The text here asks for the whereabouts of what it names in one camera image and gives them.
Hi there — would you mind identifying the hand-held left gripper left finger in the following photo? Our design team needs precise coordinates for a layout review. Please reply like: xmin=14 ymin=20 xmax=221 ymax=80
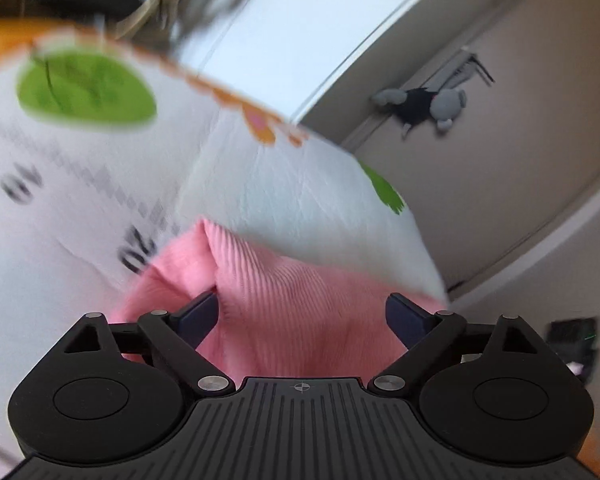
xmin=65 ymin=291 xmax=236 ymax=399

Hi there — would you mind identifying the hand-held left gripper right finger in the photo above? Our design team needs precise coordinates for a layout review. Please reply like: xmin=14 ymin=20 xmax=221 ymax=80
xmin=367 ymin=293 xmax=549 ymax=398

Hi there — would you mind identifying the pink ribbed knit garment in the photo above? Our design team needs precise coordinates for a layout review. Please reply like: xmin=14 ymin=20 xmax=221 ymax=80
xmin=107 ymin=217 xmax=449 ymax=380

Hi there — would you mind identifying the cartoon printed play mat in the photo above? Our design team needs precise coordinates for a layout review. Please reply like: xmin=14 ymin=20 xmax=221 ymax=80
xmin=0 ymin=17 xmax=452 ymax=463

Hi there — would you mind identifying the grey plush toy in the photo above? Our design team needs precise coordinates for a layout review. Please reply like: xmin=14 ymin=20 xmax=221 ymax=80
xmin=371 ymin=67 xmax=470 ymax=142

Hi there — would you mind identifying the white wardrobe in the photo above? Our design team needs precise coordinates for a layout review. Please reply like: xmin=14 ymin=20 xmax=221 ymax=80
xmin=172 ymin=0 xmax=463 ymax=127

